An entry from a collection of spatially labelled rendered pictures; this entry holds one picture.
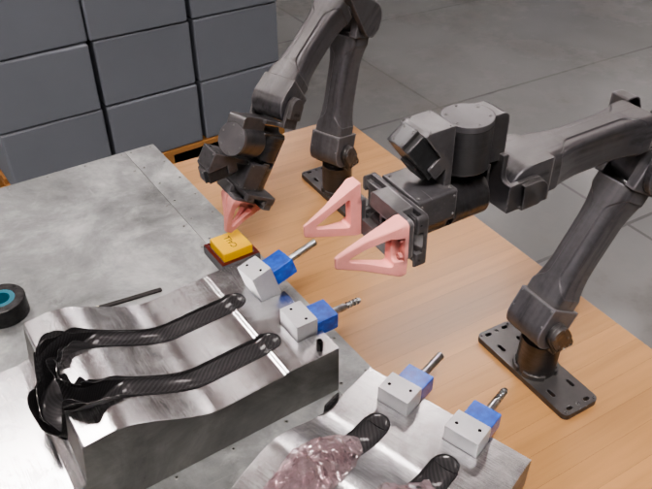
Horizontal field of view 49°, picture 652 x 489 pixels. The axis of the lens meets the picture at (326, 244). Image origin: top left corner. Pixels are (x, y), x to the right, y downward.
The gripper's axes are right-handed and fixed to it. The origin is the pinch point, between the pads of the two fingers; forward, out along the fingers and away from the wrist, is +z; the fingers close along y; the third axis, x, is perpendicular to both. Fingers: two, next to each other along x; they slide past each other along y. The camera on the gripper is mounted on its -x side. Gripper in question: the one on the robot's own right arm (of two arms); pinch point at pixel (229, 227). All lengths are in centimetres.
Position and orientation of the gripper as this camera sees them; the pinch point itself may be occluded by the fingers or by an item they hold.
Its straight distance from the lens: 132.8
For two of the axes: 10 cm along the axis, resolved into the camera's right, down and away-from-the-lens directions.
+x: 7.2, 1.0, 6.8
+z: -4.1, 8.6, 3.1
